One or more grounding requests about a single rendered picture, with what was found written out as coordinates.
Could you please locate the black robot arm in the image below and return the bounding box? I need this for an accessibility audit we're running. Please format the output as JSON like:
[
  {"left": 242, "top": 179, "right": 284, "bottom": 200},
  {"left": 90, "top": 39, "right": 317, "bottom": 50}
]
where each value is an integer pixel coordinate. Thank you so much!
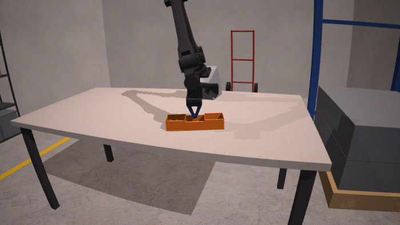
[{"left": 164, "top": 0, "right": 219, "bottom": 98}]

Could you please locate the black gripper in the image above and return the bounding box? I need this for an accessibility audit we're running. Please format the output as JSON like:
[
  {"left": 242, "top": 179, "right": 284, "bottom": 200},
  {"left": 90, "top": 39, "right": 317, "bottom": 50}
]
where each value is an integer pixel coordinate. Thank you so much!
[{"left": 186, "top": 89, "right": 202, "bottom": 118}]

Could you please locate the orange rack of bins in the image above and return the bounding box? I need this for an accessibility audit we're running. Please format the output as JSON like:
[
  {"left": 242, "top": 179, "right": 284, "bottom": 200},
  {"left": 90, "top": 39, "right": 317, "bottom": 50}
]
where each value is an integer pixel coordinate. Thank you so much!
[{"left": 166, "top": 113, "right": 224, "bottom": 131}]

